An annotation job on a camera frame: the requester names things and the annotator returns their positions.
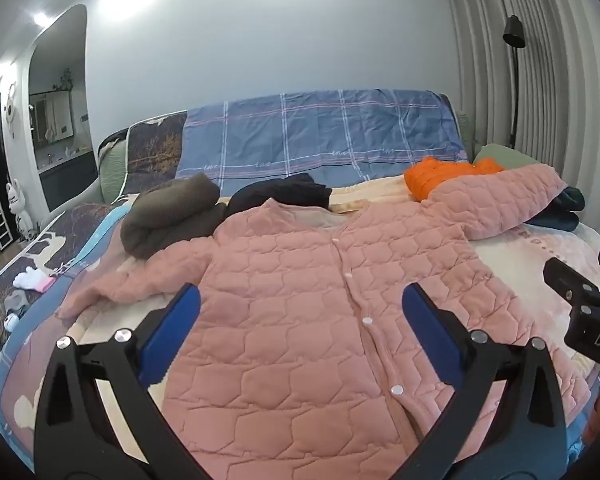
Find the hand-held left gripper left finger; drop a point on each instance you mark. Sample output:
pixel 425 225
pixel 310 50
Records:
pixel 177 320

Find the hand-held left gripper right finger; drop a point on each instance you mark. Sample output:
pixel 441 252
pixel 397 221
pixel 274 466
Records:
pixel 425 325

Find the pink quilted jacket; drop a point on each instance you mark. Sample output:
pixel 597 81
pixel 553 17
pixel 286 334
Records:
pixel 290 310

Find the dark green garment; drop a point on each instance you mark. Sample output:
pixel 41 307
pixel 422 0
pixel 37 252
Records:
pixel 562 210

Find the olive brown folded garment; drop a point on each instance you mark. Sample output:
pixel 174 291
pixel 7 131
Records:
pixel 172 215

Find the light green pillow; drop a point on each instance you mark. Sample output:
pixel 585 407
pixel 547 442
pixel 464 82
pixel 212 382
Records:
pixel 510 157

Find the orange puffer jacket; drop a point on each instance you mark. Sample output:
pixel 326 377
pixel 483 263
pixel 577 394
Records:
pixel 432 175

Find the white and pink socks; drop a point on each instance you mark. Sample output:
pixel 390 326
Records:
pixel 32 280

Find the grey sock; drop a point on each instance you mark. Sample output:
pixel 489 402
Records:
pixel 16 300

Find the black folded garment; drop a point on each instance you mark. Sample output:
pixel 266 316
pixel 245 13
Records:
pixel 280 192

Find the cartoon printed blanket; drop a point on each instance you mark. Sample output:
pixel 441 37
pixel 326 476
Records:
pixel 25 385

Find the dark floral quilt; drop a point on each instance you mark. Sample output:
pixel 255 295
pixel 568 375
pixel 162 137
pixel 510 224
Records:
pixel 152 150

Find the dark vanity counter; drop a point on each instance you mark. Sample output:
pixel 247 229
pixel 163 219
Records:
pixel 67 180

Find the grey pleated curtain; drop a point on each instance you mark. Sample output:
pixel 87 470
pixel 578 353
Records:
pixel 555 85

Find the white cat figurine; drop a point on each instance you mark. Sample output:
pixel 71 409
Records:
pixel 20 210

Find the blue plaid sheet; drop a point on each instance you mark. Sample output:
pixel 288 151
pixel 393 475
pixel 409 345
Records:
pixel 305 135

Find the black floor lamp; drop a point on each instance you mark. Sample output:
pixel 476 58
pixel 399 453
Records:
pixel 516 40

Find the wall mirror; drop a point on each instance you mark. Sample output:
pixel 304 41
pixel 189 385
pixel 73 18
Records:
pixel 52 115

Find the white wall ornament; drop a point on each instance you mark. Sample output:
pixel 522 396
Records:
pixel 10 110

